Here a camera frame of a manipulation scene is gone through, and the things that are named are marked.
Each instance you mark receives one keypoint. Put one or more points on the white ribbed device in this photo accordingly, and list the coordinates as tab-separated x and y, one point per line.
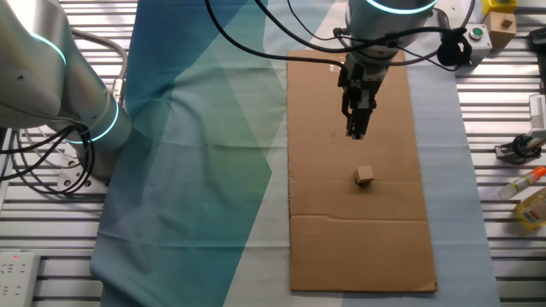
538	111

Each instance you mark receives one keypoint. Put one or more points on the small wooden block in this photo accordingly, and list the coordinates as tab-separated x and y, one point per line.
364	175

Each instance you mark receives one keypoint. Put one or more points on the grey box green button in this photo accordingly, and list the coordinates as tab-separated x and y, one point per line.
478	42

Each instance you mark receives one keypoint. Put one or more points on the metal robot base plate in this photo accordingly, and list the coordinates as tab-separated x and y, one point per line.
70	181

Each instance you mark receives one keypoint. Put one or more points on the white power strip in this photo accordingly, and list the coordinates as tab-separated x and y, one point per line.
17	281

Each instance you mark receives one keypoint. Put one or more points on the yellow switch box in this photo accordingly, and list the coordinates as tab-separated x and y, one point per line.
499	6

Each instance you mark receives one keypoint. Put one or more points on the wooden box with hole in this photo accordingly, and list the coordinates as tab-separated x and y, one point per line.
497	32

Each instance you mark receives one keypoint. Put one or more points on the blue green tablecloth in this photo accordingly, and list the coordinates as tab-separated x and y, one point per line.
192	170

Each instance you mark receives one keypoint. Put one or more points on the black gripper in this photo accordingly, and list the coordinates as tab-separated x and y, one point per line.
362	77

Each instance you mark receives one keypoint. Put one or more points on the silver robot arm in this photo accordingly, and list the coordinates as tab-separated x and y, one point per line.
42	85

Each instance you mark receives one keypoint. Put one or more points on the brown cardboard sheet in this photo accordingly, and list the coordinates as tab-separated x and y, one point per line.
362	239

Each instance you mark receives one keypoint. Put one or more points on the orange capped marker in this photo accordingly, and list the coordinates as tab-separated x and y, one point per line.
518	184

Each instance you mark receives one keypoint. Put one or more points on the bottle with yellow liquid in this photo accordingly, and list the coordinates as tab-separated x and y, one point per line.
533	211

